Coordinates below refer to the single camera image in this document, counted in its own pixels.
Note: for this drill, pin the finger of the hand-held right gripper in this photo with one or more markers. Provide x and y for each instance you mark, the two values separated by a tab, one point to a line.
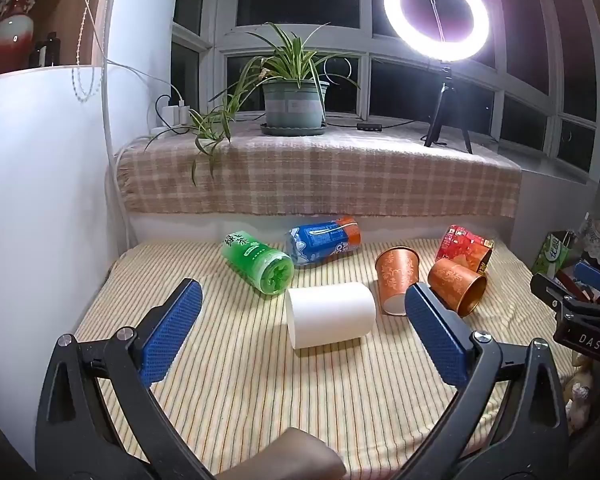
592	275
550	287

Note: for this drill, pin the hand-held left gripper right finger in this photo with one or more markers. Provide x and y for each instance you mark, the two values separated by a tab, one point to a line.
437	340

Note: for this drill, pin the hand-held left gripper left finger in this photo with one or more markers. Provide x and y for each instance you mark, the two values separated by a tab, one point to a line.
172	330

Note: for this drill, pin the white paper cup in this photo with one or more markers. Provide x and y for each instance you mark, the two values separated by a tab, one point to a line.
330	316

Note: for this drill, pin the orange patterned cup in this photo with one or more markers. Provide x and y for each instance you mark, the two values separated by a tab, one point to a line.
455	285
397	280

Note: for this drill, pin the red printed cup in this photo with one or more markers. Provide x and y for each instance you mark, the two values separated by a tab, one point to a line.
465	247

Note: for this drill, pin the green printed cup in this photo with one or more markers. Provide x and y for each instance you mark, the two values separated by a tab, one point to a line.
257	262

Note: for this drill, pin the blue printed cup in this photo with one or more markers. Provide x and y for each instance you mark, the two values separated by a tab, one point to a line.
325	241

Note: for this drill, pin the green and white carton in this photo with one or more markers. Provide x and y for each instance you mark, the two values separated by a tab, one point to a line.
554	255

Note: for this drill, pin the beige plush toy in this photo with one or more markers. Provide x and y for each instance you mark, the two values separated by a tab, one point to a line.
579	395

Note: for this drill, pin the striped yellow mat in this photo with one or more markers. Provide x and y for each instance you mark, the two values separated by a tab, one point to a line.
260	385

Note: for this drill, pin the brown rounded object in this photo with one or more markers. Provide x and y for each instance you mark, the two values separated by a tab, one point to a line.
285	457

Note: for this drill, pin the checked beige cloth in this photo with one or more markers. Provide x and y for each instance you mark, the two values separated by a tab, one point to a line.
330	180

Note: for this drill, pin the white power strip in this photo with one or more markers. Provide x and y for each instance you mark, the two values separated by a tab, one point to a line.
166	130

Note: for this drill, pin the black tripod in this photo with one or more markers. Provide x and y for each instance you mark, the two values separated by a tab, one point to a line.
442	105

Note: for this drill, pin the white charger plug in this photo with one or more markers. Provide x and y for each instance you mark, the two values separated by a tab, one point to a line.
182	112
168	115

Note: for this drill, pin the green pot saucer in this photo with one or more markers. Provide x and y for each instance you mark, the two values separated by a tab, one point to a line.
292	130

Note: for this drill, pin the grey-green plant pot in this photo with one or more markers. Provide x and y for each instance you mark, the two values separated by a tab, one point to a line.
294	102

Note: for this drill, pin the spider plant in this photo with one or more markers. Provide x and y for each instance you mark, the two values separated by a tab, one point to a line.
285	60

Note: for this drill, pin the dark bottle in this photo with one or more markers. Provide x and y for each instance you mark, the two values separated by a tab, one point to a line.
47	50

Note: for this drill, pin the white window frame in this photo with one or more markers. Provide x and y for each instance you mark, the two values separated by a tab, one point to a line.
365	40

